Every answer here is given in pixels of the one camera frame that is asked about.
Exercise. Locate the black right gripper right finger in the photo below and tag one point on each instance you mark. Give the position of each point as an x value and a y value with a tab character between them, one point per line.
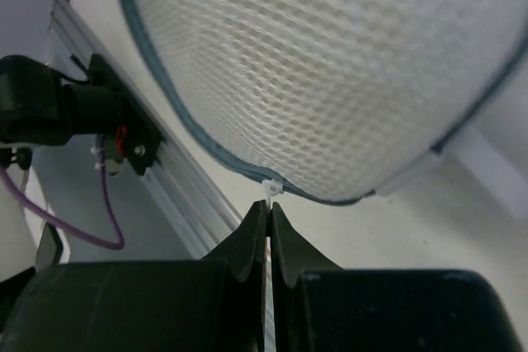
292	258

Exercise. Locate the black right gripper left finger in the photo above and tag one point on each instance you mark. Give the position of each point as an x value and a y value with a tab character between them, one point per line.
239	324

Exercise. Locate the white mesh laundry bag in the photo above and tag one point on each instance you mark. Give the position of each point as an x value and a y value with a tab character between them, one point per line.
333	99

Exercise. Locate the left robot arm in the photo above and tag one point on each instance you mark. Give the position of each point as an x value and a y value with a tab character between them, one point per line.
42	106

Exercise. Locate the aluminium mounting rail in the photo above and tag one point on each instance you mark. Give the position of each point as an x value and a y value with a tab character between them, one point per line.
190	201

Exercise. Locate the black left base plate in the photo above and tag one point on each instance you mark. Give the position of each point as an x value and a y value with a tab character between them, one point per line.
136	135

